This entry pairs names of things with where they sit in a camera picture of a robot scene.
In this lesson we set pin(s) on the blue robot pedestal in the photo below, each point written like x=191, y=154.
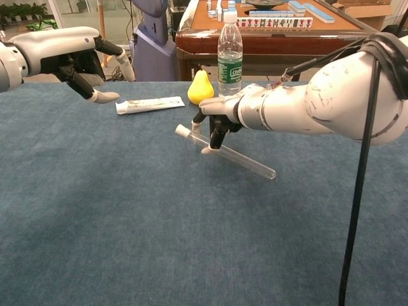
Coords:
x=153, y=57

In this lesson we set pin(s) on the brown mahjong table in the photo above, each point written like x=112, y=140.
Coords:
x=271, y=41

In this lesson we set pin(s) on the upright mahjong tile row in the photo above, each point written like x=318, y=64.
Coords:
x=274, y=23

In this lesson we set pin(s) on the wooden pole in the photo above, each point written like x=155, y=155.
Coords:
x=101, y=16

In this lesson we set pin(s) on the white plastic sheet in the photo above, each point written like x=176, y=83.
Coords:
x=188, y=16

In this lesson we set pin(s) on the cardboard box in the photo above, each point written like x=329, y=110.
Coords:
x=376, y=16

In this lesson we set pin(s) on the blue table mat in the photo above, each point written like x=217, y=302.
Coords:
x=159, y=239

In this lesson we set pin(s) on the black tripod stand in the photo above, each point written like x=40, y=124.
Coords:
x=401, y=25

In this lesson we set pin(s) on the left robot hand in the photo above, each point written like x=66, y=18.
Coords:
x=57, y=44

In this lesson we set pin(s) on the long diagonal blue tile row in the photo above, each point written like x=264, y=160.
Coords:
x=320, y=12

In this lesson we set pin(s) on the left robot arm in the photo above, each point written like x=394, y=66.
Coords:
x=9, y=70

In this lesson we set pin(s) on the white framed glass partition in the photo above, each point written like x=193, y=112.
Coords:
x=63, y=16

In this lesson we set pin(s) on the yellow pear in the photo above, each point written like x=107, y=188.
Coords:
x=201, y=89

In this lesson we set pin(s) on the clear water bottle green label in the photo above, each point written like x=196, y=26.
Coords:
x=229, y=48

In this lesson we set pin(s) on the blue mahjong tile stack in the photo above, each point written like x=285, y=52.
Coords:
x=297, y=7

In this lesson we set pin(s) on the short blue mahjong tile row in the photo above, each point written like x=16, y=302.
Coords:
x=271, y=13

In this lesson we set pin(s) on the green bag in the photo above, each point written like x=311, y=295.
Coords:
x=44, y=24

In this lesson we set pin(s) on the white toothpaste tube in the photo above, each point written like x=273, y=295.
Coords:
x=150, y=105

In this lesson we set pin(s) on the clear glass test tube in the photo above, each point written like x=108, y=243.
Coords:
x=245, y=161

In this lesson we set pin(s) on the potted green plants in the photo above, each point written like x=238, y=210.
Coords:
x=22, y=10

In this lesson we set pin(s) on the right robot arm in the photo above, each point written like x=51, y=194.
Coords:
x=334, y=95

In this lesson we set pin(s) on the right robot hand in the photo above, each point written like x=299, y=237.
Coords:
x=223, y=106

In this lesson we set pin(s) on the scattered standing mahjong tiles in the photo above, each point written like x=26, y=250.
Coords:
x=218, y=9

